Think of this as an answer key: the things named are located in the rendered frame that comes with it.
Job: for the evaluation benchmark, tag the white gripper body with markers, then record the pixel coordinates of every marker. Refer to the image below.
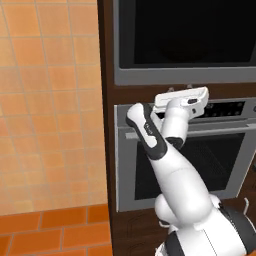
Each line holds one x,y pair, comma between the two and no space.
180,94

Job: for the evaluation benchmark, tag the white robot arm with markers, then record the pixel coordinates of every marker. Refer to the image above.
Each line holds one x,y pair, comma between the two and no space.
181,180

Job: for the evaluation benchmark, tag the grey built-in microwave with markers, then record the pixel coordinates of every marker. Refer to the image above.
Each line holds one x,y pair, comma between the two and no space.
183,40

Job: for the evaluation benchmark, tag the grey oven door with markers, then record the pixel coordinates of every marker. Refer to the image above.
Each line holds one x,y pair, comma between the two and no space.
216,166

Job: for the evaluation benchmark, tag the grey built-in oven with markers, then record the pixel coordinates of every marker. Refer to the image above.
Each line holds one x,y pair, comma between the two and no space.
220,160

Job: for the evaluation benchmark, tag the dark brown tall cabinet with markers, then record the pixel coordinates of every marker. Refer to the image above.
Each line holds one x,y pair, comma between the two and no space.
106,133

